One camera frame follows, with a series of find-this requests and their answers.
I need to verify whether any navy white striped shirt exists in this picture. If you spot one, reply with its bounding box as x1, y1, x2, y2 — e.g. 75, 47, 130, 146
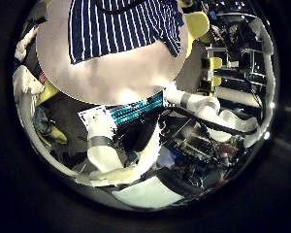
67, 0, 186, 65

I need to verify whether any white crumpled cloth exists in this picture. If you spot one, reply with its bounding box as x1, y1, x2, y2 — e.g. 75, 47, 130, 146
12, 64, 46, 100

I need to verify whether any black cable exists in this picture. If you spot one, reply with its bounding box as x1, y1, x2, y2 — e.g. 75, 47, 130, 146
169, 106, 260, 136

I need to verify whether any yellow box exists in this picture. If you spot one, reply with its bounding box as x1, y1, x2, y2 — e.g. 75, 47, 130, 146
210, 76, 223, 87
209, 56, 224, 70

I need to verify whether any yellow bag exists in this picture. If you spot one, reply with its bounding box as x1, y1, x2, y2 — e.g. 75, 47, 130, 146
47, 125, 70, 146

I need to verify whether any white flat board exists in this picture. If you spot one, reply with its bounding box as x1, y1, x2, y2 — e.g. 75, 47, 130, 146
112, 177, 184, 209

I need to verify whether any teal ribbed panel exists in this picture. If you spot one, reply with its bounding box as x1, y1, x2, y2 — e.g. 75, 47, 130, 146
110, 91, 165, 126

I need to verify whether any yellow chair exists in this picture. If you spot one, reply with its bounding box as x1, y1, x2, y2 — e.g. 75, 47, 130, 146
183, 11, 211, 58

